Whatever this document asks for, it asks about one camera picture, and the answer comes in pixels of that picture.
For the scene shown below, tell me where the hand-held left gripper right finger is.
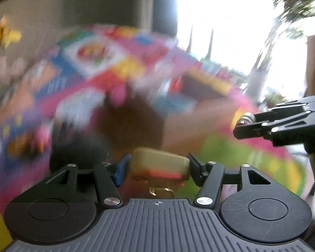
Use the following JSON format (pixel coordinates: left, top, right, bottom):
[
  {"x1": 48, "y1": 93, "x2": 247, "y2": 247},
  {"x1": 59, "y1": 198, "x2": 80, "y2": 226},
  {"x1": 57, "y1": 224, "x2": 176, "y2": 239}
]
[{"x1": 187, "y1": 153, "x2": 272, "y2": 208}]

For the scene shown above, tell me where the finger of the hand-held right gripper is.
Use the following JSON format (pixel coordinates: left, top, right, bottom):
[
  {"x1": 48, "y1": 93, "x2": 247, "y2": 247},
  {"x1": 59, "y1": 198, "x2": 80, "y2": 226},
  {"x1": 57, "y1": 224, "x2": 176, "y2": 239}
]
[
  {"x1": 234, "y1": 110, "x2": 315, "y2": 148},
  {"x1": 253, "y1": 96, "x2": 315, "y2": 123}
]

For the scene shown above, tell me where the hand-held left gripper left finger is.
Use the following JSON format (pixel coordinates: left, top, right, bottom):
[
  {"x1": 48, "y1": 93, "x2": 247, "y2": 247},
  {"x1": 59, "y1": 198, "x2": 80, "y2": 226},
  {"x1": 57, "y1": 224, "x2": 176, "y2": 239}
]
[{"x1": 46, "y1": 154, "x2": 132, "y2": 207}]

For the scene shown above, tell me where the beige rounded toy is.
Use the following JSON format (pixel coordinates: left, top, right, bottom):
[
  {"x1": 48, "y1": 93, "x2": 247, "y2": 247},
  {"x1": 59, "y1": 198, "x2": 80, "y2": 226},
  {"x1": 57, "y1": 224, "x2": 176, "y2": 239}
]
[{"x1": 130, "y1": 147, "x2": 191, "y2": 198}]

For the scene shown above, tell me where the white cardboard box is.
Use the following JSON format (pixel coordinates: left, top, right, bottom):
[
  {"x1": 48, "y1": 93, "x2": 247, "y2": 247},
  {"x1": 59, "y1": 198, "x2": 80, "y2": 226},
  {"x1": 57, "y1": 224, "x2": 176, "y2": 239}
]
[{"x1": 136, "y1": 73, "x2": 238, "y2": 151}]

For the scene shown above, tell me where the black plush toy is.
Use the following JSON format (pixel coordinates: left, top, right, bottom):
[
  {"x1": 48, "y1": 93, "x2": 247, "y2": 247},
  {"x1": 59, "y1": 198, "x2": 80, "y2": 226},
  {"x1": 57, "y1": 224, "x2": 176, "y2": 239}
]
[{"x1": 50, "y1": 134, "x2": 111, "y2": 174}]

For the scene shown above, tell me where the colourful printed blanket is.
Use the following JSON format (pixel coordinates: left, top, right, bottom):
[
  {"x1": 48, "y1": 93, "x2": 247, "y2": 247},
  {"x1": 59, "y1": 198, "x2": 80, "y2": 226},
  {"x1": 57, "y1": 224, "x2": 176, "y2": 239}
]
[{"x1": 0, "y1": 25, "x2": 309, "y2": 247}]

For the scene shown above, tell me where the potted palm plant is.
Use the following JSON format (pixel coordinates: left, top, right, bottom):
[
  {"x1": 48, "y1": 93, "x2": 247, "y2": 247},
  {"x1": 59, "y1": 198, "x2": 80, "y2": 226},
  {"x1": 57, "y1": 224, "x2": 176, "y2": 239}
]
[{"x1": 248, "y1": 0, "x2": 315, "y2": 105}]

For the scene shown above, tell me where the yellow green duck plush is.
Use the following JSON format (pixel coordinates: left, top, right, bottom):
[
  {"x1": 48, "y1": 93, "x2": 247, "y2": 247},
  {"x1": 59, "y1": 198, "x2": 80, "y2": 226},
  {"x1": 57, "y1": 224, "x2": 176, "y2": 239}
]
[{"x1": 0, "y1": 16, "x2": 22, "y2": 48}]

